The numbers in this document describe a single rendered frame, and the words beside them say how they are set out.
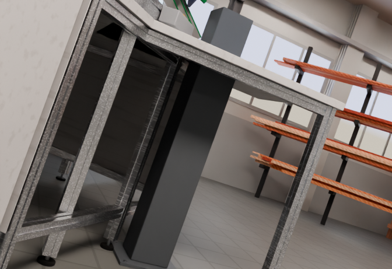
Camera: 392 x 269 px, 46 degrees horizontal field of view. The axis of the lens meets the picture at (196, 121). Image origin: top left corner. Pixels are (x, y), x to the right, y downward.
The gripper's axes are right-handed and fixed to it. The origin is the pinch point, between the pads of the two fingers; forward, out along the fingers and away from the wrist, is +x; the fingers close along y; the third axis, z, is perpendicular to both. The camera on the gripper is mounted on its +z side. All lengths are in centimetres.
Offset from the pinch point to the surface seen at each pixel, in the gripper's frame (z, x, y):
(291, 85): -48, 22, 15
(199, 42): -12.2, 21.1, 31.0
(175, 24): -0.4, 15.1, 17.1
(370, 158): -195, 16, -332
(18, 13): 18, 38, 93
